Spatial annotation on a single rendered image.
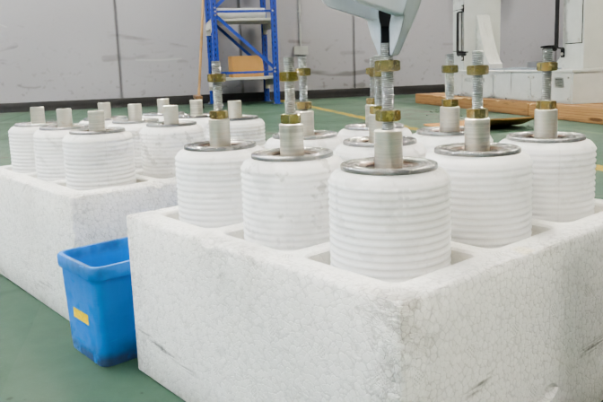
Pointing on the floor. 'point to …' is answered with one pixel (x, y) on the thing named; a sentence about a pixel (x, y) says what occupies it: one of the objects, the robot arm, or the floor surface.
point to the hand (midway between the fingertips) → (396, 38)
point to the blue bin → (100, 301)
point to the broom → (201, 30)
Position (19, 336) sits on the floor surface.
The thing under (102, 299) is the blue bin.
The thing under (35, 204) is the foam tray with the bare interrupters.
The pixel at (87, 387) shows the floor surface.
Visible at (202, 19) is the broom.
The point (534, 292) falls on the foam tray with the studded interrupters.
